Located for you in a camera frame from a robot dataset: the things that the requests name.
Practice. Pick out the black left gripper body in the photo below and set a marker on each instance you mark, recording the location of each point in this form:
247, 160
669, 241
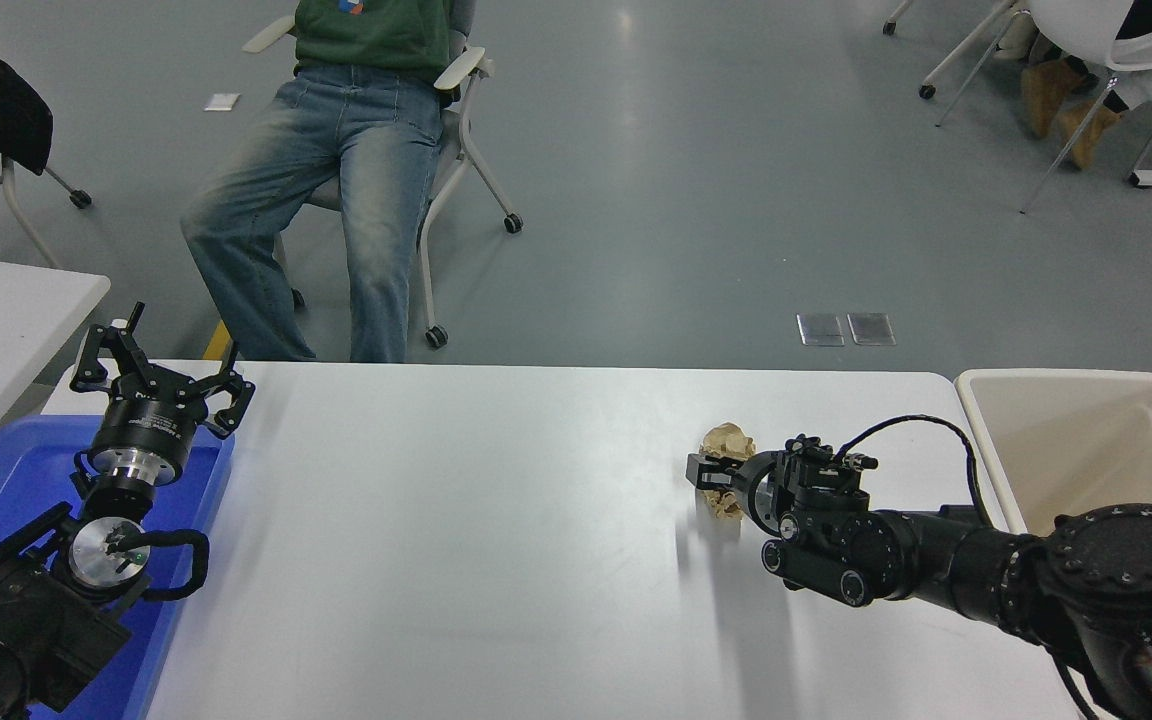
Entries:
144, 425

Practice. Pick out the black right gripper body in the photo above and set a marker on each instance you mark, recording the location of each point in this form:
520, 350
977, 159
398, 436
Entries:
748, 490

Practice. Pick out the tan paper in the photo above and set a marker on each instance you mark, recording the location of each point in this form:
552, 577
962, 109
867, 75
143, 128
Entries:
726, 440

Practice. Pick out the blue badge card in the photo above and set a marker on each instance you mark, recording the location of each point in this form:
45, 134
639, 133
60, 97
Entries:
350, 6

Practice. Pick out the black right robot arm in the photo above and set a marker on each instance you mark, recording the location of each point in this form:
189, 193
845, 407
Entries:
936, 560

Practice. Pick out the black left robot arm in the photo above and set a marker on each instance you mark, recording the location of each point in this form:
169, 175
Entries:
26, 620

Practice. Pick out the blue plastic tray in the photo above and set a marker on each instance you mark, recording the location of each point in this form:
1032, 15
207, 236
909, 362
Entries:
16, 470

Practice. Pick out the silver floor plate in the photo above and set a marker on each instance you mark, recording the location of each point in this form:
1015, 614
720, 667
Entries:
871, 329
821, 330

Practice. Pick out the seated person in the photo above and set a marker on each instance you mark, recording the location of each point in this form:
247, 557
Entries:
376, 200

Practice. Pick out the white wheeled chair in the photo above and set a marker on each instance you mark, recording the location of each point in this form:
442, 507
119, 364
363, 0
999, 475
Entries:
466, 150

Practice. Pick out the large pale plastic bin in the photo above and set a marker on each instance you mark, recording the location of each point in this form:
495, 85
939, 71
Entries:
1086, 450

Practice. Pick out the person with tan boots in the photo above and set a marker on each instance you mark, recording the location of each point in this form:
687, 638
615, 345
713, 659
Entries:
1056, 100

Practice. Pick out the white shell chair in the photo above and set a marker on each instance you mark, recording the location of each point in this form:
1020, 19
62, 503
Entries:
1086, 25

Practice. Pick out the white wheeled frame legs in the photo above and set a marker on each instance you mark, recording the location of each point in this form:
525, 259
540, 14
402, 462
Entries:
927, 91

